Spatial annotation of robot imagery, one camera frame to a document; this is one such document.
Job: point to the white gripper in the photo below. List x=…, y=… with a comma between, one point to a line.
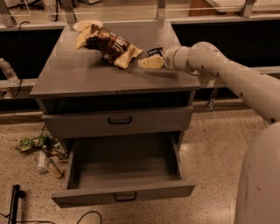
x=170, y=60

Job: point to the dark blue rxbar wrapper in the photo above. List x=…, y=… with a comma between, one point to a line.
x=156, y=51

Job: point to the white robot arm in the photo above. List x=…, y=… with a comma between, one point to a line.
x=258, y=197

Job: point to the grey drawer cabinet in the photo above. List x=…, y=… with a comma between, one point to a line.
x=82, y=81

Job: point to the closed grey upper drawer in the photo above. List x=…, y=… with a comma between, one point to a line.
x=119, y=122

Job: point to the open grey lower drawer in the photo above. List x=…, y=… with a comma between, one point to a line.
x=116, y=169

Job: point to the brown and cream chip bag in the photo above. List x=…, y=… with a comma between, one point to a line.
x=114, y=49

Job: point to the white paper plate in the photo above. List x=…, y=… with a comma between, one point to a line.
x=83, y=24

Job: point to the clear plastic water bottle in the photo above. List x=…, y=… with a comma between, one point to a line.
x=9, y=73

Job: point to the clear bottle on floor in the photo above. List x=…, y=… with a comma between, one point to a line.
x=41, y=160

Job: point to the green snack bag on floor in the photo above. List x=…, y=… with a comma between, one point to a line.
x=27, y=144

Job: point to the black stand on floor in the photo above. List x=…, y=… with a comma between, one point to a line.
x=17, y=194

